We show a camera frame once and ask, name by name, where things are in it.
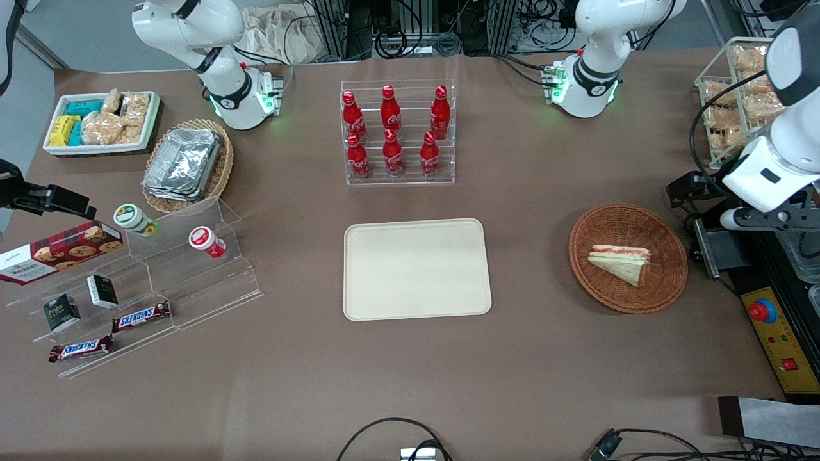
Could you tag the grey flat panel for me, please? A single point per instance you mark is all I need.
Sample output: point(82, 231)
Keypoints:
point(775, 419)

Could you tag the triangle sandwich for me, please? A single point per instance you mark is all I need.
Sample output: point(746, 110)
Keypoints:
point(620, 262)

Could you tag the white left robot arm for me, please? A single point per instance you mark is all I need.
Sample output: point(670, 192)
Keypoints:
point(592, 70)

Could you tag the white cup green label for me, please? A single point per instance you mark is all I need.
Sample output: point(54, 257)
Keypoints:
point(133, 219)

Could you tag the clear acrylic stepped stand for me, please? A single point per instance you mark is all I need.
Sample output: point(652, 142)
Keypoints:
point(211, 288)

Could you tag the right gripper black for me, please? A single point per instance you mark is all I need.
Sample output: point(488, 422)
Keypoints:
point(18, 194)

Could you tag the teal snack packet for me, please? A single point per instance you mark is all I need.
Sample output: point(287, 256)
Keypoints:
point(77, 134)
point(84, 107)

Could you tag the red Coca-Cola bottle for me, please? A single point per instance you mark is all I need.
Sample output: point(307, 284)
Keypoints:
point(390, 112)
point(358, 160)
point(440, 115)
point(353, 118)
point(393, 157)
point(429, 157)

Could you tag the clear plastic container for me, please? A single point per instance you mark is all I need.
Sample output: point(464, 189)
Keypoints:
point(806, 259)

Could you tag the clear bag of biscuits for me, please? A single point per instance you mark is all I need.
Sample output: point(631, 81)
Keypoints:
point(749, 57)
point(717, 93)
point(727, 142)
point(762, 107)
point(761, 86)
point(722, 118)

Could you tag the black yellow control box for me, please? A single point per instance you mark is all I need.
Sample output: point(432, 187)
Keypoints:
point(778, 346)

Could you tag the beige rectangular tray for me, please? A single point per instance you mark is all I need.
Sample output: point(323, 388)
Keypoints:
point(416, 269)

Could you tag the aluminium foil container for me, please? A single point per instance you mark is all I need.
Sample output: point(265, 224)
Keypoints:
point(182, 160)
point(168, 194)

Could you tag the red Walkers cookie box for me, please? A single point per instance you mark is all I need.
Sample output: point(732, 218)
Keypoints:
point(57, 253)

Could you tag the clear acrylic bottle rack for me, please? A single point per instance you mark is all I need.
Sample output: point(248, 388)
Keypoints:
point(410, 182)

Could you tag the round brown wicker basket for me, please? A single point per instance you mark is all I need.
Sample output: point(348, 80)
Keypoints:
point(660, 243)

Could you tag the black equipment rack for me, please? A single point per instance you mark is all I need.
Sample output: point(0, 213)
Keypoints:
point(410, 25)

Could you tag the oval wicker basket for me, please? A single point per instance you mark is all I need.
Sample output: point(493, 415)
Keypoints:
point(224, 160)

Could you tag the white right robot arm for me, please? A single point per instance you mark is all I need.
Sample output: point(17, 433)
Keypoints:
point(192, 25)

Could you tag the clear bag of crackers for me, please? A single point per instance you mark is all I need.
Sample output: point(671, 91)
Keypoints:
point(136, 107)
point(102, 128)
point(132, 134)
point(112, 101)

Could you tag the white cup red label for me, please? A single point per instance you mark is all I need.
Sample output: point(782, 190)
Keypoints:
point(206, 241)

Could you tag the white rectangular snack bin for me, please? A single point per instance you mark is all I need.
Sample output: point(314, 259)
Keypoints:
point(54, 151)

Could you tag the small black box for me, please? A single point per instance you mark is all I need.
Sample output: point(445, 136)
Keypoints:
point(61, 312)
point(102, 291)

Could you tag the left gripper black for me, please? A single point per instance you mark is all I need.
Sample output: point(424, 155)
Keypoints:
point(703, 186)

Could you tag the silver connector block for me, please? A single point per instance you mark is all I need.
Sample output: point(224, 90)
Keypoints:
point(418, 454)

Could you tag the yellow snack packet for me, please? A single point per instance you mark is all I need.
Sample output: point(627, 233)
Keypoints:
point(63, 130)

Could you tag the beige crumpled cloth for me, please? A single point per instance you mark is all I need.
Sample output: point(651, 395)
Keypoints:
point(275, 35)

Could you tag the Snickers bar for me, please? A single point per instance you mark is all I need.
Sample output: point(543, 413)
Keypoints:
point(80, 349)
point(141, 317)

